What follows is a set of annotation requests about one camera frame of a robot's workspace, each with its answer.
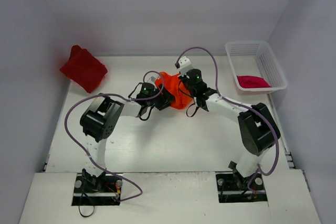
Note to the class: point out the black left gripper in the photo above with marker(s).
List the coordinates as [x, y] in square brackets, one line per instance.
[165, 99]

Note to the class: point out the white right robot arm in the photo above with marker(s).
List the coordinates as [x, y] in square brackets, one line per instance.
[258, 129]

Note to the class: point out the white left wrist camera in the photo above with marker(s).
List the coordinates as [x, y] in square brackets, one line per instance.
[152, 79]

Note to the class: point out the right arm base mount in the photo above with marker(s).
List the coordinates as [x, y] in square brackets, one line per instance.
[233, 188]

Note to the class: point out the white plastic basket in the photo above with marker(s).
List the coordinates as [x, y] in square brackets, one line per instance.
[255, 58]

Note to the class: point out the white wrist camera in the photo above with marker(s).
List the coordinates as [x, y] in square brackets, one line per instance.
[152, 79]
[183, 65]

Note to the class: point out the orange t shirt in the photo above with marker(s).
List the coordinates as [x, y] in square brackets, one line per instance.
[171, 83]

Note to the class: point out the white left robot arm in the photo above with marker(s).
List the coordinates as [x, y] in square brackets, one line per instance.
[100, 118]

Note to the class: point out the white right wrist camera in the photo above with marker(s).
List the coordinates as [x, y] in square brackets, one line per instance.
[183, 65]

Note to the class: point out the magenta t shirt in basket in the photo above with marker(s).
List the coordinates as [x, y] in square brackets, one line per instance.
[250, 82]

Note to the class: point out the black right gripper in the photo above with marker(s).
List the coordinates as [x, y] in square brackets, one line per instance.
[185, 81]

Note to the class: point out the folded dark red t shirt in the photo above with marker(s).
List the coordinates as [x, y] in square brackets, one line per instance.
[84, 69]

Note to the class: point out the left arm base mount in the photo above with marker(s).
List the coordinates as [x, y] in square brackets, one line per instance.
[107, 192]

